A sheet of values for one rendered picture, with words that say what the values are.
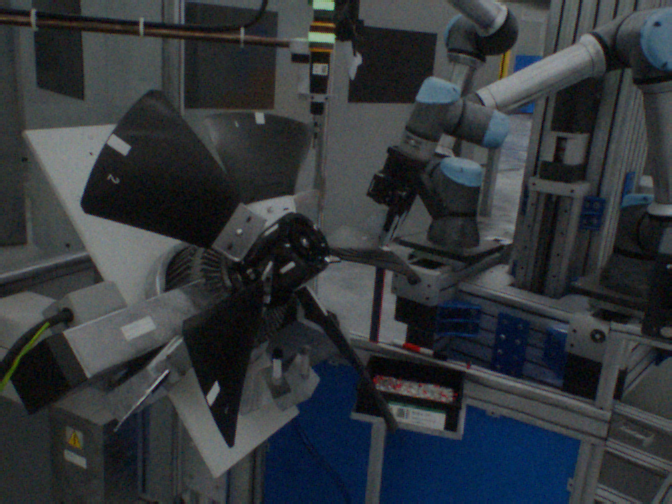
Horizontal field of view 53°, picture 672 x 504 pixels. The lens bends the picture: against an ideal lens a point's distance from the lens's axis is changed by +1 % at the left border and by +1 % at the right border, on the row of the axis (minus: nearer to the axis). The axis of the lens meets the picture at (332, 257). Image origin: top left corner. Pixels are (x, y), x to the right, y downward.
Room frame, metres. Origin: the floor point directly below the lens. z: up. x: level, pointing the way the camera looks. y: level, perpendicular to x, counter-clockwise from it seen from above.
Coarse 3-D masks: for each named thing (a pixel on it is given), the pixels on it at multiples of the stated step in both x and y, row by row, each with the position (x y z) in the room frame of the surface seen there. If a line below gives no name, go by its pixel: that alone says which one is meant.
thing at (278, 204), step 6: (276, 198) 1.22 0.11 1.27; (282, 198) 1.22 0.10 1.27; (288, 198) 1.22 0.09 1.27; (252, 204) 1.21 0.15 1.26; (258, 204) 1.21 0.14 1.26; (264, 204) 1.21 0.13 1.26; (270, 204) 1.21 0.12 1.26; (276, 204) 1.21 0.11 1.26; (282, 204) 1.21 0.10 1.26; (288, 204) 1.21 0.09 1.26; (258, 210) 1.20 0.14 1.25; (264, 210) 1.20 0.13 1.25; (276, 210) 1.20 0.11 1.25; (282, 210) 1.20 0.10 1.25; (288, 210) 1.20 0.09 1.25; (294, 210) 1.19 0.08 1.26; (264, 216) 1.19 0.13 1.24; (270, 216) 1.19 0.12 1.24; (276, 216) 1.19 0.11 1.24; (270, 222) 1.18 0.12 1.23
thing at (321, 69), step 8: (312, 56) 1.21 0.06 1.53; (320, 56) 1.20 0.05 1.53; (328, 56) 1.21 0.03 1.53; (312, 64) 1.21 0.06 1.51; (320, 64) 1.20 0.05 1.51; (328, 64) 1.21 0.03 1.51; (312, 72) 1.20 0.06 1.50; (320, 72) 1.20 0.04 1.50; (328, 72) 1.21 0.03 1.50; (312, 80) 1.21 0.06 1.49; (320, 80) 1.20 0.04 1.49; (312, 88) 1.21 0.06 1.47; (320, 88) 1.20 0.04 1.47; (312, 104) 1.21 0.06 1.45; (320, 104) 1.21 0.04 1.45; (312, 112) 1.21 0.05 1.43; (320, 112) 1.21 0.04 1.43
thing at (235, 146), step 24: (216, 120) 1.35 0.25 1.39; (264, 120) 1.38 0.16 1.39; (288, 120) 1.40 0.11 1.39; (216, 144) 1.31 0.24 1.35; (240, 144) 1.31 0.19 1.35; (264, 144) 1.32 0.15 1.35; (288, 144) 1.33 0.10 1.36; (240, 168) 1.27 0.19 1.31; (264, 168) 1.27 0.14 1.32; (288, 168) 1.27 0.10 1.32; (240, 192) 1.23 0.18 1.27; (264, 192) 1.22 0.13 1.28; (288, 192) 1.22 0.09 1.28
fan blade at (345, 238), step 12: (348, 228) 1.45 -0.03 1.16; (336, 240) 1.35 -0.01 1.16; (348, 240) 1.37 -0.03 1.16; (360, 240) 1.39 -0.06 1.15; (372, 240) 1.42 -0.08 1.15; (336, 252) 1.22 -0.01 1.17; (348, 252) 1.26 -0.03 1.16; (360, 252) 1.29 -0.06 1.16; (372, 252) 1.32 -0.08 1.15; (384, 252) 1.37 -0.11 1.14; (372, 264) 1.24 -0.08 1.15; (384, 264) 1.28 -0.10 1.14; (396, 264) 1.32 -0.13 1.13; (408, 276) 1.30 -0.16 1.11
